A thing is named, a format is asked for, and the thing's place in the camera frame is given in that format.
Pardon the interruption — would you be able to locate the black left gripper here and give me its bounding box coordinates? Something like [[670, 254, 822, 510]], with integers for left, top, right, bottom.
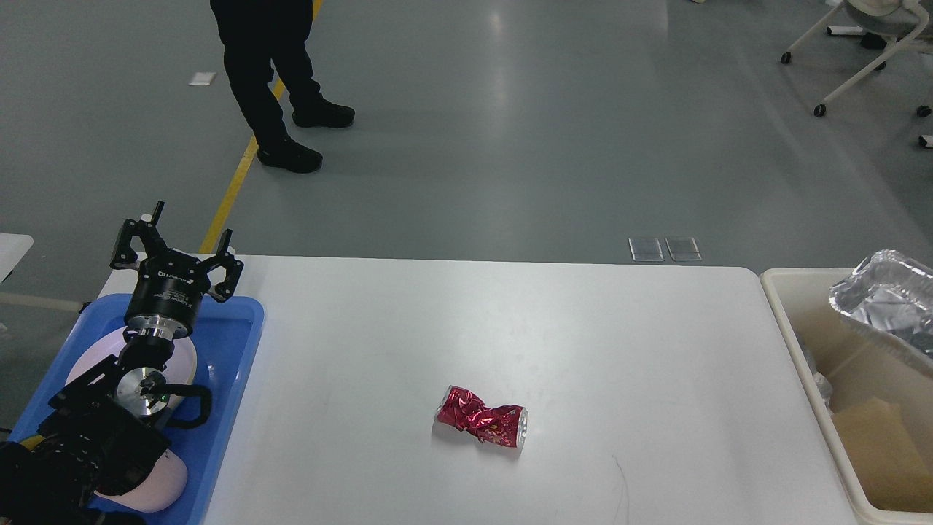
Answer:
[[109, 201, 243, 340]]

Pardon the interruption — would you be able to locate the beige plastic bin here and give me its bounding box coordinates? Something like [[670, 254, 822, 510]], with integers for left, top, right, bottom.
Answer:
[[760, 268, 932, 524]]

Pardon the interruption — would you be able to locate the clear floor plate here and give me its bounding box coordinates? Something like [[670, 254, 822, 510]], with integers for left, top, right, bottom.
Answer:
[[664, 236, 703, 262], [628, 237, 665, 263]]

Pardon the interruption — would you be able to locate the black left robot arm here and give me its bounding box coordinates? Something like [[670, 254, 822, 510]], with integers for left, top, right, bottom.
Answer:
[[2, 201, 243, 524]]

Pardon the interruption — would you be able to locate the crushed red can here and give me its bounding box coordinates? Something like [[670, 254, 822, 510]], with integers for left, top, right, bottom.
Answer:
[[434, 385, 528, 451]]

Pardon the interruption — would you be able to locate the teal mug yellow inside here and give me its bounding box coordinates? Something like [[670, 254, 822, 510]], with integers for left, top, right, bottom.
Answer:
[[19, 435, 44, 451]]

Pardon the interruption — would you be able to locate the white office chair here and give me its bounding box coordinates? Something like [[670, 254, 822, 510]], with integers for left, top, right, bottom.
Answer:
[[780, 1, 932, 117]]

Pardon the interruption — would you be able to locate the aluminium foil tray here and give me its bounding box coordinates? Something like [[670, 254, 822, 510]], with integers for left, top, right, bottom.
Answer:
[[827, 249, 932, 367]]

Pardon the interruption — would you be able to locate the person in black trousers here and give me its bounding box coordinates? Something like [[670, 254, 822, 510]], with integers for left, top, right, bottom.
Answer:
[[209, 1, 356, 174]]

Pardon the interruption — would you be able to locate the right clear floor plate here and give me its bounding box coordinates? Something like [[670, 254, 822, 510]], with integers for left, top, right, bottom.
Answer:
[[664, 236, 703, 262]]

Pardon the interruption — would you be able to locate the brown paper bag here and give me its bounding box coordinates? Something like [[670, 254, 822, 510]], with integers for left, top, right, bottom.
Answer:
[[831, 397, 932, 514]]

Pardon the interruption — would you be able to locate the left clear floor plate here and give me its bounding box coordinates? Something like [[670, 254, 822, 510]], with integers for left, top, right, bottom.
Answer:
[[628, 237, 665, 263]]

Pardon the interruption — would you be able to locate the pink plastic cup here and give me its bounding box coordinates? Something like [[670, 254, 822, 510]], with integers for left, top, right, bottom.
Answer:
[[94, 449, 189, 514]]

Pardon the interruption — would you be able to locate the pink plastic plate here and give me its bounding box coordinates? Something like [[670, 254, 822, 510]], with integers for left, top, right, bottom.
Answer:
[[66, 328, 198, 418]]

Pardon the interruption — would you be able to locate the white side table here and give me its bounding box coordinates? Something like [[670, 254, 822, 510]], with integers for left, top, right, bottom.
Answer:
[[0, 233, 34, 281]]

